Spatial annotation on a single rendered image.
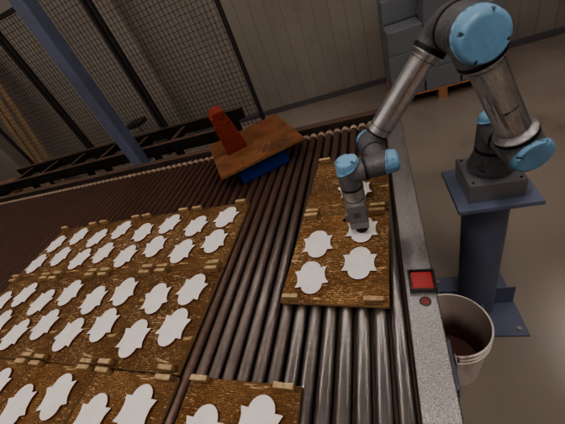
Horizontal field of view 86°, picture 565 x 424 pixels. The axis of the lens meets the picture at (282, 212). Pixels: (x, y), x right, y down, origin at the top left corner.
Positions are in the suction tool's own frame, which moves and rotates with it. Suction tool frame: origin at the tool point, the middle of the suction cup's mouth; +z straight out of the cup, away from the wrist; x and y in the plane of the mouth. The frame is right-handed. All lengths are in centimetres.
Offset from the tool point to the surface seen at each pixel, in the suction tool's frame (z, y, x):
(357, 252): -0.5, 11.5, -1.8
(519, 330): 92, -7, 64
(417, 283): 1.0, 24.4, 15.3
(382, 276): 0.3, 21.5, 5.4
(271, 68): 27, -388, -122
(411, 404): 2, 57, 9
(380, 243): 0.3, 7.6, 6.0
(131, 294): 0, 22, -97
